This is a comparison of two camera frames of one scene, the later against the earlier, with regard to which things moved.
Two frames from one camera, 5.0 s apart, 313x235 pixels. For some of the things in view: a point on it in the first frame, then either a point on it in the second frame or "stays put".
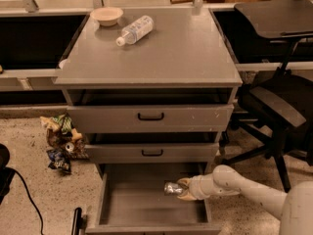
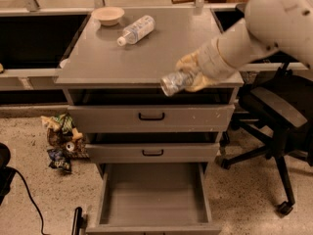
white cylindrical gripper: (197, 188) -> (208, 62)
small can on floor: (69, 146) stays put
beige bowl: (107, 16) stays put
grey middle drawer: (153, 153) stays put
